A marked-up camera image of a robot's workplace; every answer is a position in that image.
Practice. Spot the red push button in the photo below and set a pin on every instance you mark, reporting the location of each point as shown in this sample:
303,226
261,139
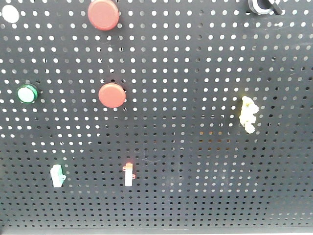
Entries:
103,14
112,95

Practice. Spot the black rotary selector switch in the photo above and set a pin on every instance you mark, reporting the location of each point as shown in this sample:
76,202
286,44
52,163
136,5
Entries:
264,7

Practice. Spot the black perforated pegboard panel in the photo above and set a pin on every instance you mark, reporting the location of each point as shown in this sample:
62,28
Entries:
184,66

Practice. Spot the red white switch block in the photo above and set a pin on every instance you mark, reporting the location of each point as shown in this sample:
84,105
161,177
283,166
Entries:
129,176

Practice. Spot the green white switch block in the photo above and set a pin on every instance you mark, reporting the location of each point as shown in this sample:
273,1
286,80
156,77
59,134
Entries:
57,176

